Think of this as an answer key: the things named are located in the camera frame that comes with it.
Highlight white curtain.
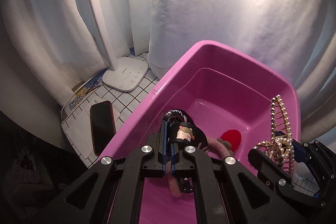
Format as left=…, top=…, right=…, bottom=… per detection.
left=146, top=0, right=336, bottom=140
left=0, top=0, right=151, bottom=111

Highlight black smartphone red case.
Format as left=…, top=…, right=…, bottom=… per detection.
left=90, top=100, right=117, bottom=157

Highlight pearl hair claw clip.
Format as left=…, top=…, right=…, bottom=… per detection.
left=253, top=94, right=296, bottom=176

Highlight pink plastic basin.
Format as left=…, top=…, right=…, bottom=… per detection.
left=98, top=40, right=301, bottom=224

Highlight white desk lamp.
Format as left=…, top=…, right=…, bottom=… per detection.
left=73, top=0, right=149, bottom=92

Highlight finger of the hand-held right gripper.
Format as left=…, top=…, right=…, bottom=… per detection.
left=247, top=148, right=328, bottom=212
left=291, top=139, right=335, bottom=189

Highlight pink fluffy headband red pompoms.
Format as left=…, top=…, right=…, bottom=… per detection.
left=167, top=129, right=242, bottom=199

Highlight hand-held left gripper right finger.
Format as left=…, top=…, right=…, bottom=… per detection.
left=170, top=142, right=290, bottom=224

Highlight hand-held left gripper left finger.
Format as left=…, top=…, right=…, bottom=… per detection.
left=49, top=119, right=169, bottom=224

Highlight white printed carton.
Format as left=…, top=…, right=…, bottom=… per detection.
left=61, top=74, right=106, bottom=121

